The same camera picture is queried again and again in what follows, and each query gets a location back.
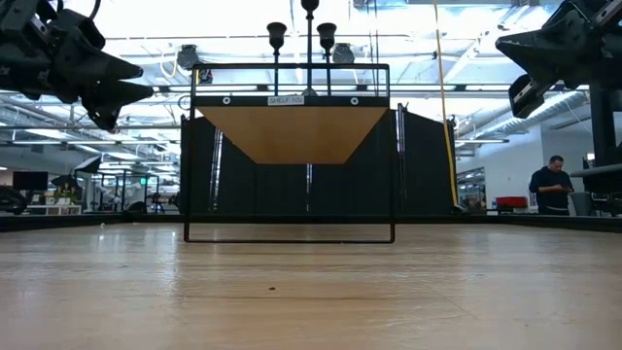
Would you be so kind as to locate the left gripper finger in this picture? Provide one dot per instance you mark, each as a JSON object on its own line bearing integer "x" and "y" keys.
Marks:
{"x": 102, "y": 65}
{"x": 112, "y": 94}

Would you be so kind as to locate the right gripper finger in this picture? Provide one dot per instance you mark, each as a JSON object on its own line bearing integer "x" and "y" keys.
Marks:
{"x": 559, "y": 68}
{"x": 544, "y": 36}

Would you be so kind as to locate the black candlestick holder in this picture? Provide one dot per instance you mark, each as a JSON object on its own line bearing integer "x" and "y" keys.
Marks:
{"x": 326, "y": 34}
{"x": 309, "y": 5}
{"x": 277, "y": 34}

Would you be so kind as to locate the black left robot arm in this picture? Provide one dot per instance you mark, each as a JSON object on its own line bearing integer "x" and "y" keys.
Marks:
{"x": 12, "y": 24}

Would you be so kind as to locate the grey ceiling unit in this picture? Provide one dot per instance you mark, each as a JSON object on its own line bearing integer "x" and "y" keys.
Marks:
{"x": 188, "y": 56}
{"x": 343, "y": 52}

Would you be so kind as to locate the dark background monitor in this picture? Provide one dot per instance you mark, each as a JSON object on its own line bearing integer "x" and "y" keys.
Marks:
{"x": 30, "y": 181}

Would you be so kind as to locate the grey desk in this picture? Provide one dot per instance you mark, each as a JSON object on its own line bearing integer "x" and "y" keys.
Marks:
{"x": 602, "y": 177}

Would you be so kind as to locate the person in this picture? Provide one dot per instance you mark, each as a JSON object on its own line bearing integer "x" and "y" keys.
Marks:
{"x": 551, "y": 189}

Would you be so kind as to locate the white low shelf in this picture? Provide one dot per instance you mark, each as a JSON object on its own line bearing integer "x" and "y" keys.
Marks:
{"x": 53, "y": 210}

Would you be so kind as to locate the grey waste bin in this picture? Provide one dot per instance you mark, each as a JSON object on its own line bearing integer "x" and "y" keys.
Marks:
{"x": 579, "y": 204}

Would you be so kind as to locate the red floor bin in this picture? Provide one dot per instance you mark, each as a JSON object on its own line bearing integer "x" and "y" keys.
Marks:
{"x": 511, "y": 201}

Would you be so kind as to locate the black curtain partition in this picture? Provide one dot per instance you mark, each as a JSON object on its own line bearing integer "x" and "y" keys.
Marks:
{"x": 427, "y": 165}

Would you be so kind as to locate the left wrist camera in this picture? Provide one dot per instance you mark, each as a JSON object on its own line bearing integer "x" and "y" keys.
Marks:
{"x": 107, "y": 119}

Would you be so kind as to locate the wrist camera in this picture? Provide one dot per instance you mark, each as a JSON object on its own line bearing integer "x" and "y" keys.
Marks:
{"x": 527, "y": 97}
{"x": 107, "y": 119}

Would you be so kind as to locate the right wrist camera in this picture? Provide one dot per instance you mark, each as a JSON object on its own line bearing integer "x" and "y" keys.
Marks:
{"x": 527, "y": 97}

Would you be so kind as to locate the black table frame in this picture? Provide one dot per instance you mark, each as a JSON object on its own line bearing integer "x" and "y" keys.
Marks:
{"x": 97, "y": 221}

